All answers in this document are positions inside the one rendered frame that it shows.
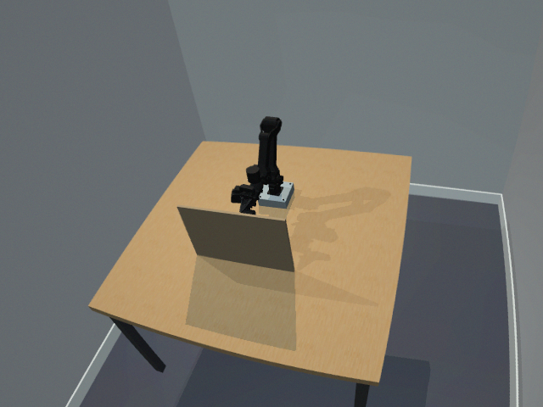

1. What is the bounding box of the tan flat board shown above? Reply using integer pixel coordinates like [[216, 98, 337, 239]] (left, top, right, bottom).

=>
[[177, 204, 295, 272]]

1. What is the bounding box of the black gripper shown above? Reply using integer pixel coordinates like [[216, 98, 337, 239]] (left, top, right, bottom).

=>
[[239, 184, 260, 215]]

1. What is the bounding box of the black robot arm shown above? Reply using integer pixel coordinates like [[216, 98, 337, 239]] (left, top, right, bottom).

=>
[[231, 116, 283, 204]]

